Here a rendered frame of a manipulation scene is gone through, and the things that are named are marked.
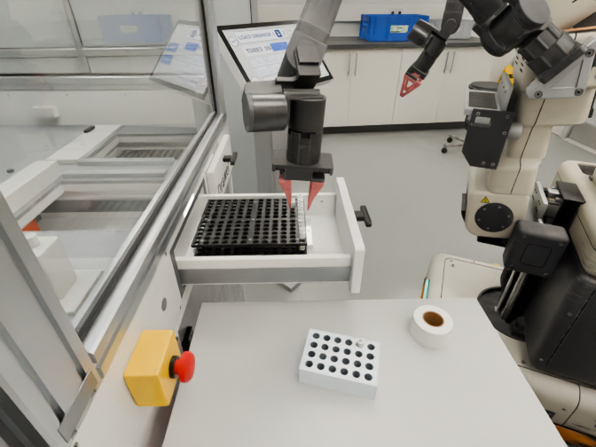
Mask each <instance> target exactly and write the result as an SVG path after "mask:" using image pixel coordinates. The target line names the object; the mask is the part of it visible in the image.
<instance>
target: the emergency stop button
mask: <svg viewBox="0 0 596 447"><path fill-rule="evenodd" d="M194 369H195V356H194V354H193V353H192V352H191V351H185V352H183V353H182V355H181V357H180V359H177V360H176V362H175V375H178V379H179V381H180V382H182V383H187V382H189V381H190V380H191V379H192V377H193V375H194Z"/></svg>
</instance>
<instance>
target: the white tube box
mask: <svg viewBox="0 0 596 447"><path fill-rule="evenodd" d="M358 339H359V338H357V337H352V336H348V335H343V334H338V333H330V332H326V331H321V330H317V329H312V328H310V330H309V334H308V337H307V340H306V344H305V347H304V351H303V353H302V360H301V362H300V366H299V382H300V383H303V384H308V385H311V386H315V387H319V388H326V389H330V390H333V391H338V392H342V393H345V394H349V395H353V396H360V397H363V398H368V399H372V400H374V398H375V394H376V390H377V384H378V371H379V357H380V342H377V341H370V340H366V339H364V341H365V345H364V347H363V348H358V347H357V340H358Z"/></svg>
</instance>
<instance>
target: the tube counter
mask: <svg viewBox="0 0 596 447"><path fill-rule="evenodd" d="M289 41H290V40H287V41H280V42H274V43H262V45H263V47H264V49H265V50H266V52H267V53H272V52H277V51H285V50H286V48H287V46H288V44H289Z"/></svg>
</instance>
